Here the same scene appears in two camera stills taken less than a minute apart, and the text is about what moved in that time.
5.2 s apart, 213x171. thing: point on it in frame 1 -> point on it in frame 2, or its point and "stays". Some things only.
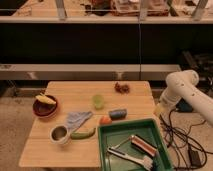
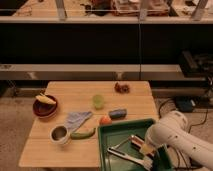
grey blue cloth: x=75 y=119 stays
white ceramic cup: x=58 y=134 stays
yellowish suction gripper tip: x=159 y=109 -> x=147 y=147
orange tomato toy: x=105 y=120 stays
